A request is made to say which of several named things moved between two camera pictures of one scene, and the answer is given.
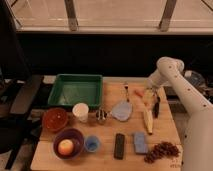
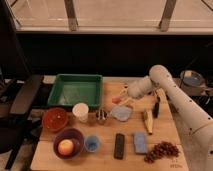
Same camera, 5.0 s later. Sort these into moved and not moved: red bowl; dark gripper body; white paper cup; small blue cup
Moved: dark gripper body
Not moved: small blue cup; white paper cup; red bowl
